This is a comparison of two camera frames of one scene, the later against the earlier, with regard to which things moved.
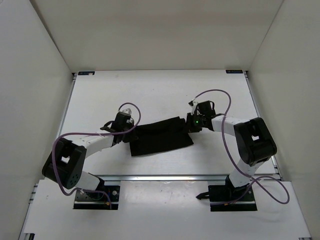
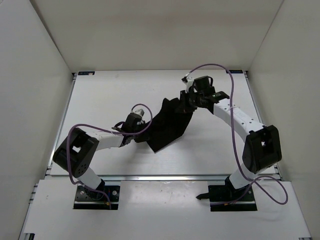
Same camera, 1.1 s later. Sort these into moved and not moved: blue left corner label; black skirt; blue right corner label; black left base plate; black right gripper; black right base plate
Moved: black skirt; black right gripper
Not moved: blue left corner label; blue right corner label; black right base plate; black left base plate
